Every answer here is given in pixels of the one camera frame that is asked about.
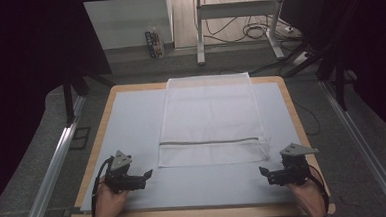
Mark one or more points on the white power strip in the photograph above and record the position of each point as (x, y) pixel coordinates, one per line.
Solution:
(301, 58)

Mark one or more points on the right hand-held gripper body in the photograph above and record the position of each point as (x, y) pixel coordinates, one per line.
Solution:
(294, 171)

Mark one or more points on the black curtain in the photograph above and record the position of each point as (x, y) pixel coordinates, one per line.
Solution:
(374, 45)
(22, 80)

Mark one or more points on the person's right hand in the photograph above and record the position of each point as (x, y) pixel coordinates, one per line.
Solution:
(311, 200)

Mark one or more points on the white mesh laundry bag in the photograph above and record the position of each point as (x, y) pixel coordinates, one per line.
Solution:
(211, 121)

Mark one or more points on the black stand legs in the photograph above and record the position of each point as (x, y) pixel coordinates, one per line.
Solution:
(339, 87)
(68, 101)

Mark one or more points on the aluminium rail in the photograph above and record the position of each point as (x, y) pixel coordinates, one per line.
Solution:
(363, 146)
(54, 166)

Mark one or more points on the black flat frame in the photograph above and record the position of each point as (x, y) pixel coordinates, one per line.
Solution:
(80, 138)

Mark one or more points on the white table sheet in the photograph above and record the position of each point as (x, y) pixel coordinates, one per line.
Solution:
(132, 131)

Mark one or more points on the white metal desk frame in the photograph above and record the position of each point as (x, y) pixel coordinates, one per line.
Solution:
(236, 9)

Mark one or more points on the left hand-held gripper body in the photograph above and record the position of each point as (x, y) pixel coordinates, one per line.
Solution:
(119, 179)

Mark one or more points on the pack of bottles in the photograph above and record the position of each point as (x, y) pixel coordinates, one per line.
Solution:
(154, 43)

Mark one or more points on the person's left hand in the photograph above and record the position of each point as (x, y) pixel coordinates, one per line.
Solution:
(107, 206)

